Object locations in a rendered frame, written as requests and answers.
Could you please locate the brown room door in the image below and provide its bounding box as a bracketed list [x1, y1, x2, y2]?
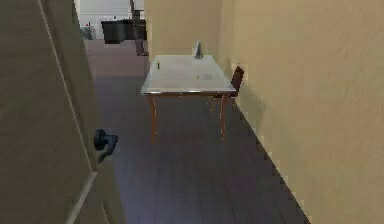
[0, 0, 128, 224]

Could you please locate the dark brown wooden chair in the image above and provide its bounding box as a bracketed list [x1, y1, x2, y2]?
[209, 65, 245, 113]

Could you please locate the white table with wooden legs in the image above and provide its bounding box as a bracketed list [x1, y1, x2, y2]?
[140, 54, 237, 145]

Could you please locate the black cabinet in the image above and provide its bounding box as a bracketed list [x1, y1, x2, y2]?
[100, 18, 148, 45]

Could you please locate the grey cone-shaped object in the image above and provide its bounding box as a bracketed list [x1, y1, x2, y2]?
[193, 40, 205, 60]

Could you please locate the black door handle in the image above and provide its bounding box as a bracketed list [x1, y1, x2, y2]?
[93, 128, 119, 164]

